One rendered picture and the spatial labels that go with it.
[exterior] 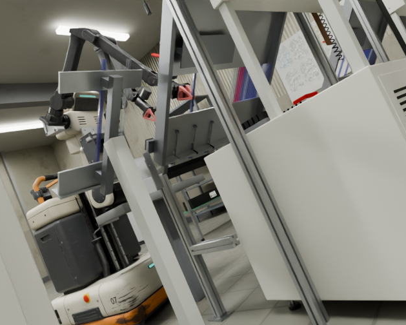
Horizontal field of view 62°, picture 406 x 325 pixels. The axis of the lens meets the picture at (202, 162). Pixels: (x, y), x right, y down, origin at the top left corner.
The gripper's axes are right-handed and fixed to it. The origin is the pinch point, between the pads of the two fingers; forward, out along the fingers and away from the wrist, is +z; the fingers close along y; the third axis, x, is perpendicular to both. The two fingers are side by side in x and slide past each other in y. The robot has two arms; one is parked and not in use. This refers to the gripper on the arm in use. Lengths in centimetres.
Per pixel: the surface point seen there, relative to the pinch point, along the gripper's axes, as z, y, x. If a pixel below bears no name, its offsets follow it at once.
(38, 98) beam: -466, 89, 178
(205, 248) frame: 42, -23, 45
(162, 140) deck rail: 6.3, -20.4, 13.9
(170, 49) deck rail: 6.7, -20.4, -23.3
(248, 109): 2.5, 40.1, 11.8
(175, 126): 3.0, -11.2, 10.8
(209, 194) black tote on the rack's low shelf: -107, 149, 180
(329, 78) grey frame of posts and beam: 36, 51, -14
